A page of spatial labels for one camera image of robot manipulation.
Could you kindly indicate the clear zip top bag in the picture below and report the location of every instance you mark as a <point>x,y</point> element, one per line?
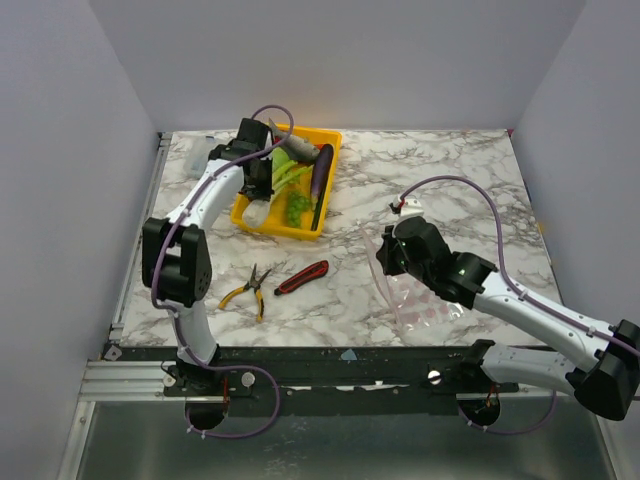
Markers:
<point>420,317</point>

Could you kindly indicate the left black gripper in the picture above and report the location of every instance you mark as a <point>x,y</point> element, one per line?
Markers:
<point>263,193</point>

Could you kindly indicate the grey toy fish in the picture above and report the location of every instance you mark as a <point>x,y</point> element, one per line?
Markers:
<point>296,147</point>

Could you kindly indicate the toy celery bunch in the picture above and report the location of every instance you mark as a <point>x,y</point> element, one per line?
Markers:
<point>257,211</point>

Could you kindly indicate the purple toy eggplant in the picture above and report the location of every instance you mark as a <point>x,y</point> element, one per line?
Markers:
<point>320,172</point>

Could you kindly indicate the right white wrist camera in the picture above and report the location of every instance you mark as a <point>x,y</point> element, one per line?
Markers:
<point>407,207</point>

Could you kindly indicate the green toy cabbage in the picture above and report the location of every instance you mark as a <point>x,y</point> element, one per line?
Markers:
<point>279,159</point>

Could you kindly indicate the black metal base rail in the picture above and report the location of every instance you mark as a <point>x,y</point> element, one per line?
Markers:
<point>317,381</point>

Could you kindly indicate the green toy grapes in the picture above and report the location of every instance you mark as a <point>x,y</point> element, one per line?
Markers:
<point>297,204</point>

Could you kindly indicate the clear plastic screw box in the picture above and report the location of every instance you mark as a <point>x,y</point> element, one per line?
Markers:
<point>198,156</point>

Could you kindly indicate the red black utility knife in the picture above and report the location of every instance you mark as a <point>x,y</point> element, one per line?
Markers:
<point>310,273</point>

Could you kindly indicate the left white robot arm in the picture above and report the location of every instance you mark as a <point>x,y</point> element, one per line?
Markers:
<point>176,264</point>

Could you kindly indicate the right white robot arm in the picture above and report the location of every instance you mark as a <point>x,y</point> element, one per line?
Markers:
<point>594,361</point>

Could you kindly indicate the yellow plastic tray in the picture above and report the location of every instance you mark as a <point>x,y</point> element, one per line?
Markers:
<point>302,178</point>

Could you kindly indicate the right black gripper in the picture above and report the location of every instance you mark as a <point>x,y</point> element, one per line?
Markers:
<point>391,255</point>

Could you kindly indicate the aluminium extrusion frame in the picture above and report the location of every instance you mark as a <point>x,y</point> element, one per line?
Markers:
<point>122,382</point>

